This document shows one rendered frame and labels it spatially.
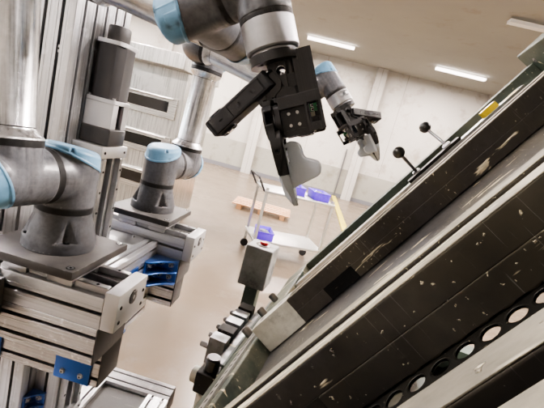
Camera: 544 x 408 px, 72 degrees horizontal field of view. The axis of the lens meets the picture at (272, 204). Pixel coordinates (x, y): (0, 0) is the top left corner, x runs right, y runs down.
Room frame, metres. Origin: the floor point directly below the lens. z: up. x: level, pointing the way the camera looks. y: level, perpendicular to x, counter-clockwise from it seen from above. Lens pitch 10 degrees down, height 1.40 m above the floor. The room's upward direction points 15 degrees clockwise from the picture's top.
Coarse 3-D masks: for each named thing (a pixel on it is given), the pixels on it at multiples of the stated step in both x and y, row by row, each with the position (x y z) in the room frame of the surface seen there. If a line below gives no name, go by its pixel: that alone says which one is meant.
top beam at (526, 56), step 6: (540, 36) 1.35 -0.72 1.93; (534, 42) 1.32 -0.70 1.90; (540, 42) 1.26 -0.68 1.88; (528, 48) 1.35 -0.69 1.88; (534, 48) 1.31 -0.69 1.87; (540, 48) 1.28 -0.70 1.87; (522, 54) 1.40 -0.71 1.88; (528, 54) 1.37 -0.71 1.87; (534, 54) 1.33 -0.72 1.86; (540, 54) 1.31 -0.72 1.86; (522, 60) 1.43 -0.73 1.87; (528, 60) 1.39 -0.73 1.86; (534, 60) 1.36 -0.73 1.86; (540, 60) 1.33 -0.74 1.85; (540, 66) 1.36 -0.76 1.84
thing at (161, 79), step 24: (144, 48) 4.02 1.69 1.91; (144, 72) 4.25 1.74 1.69; (168, 72) 4.21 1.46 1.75; (192, 72) 4.18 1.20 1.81; (144, 96) 4.21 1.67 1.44; (168, 96) 4.21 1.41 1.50; (144, 120) 4.24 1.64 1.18; (168, 120) 4.20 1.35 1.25; (144, 144) 4.20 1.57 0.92; (120, 192) 4.25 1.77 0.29; (192, 192) 5.07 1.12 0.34
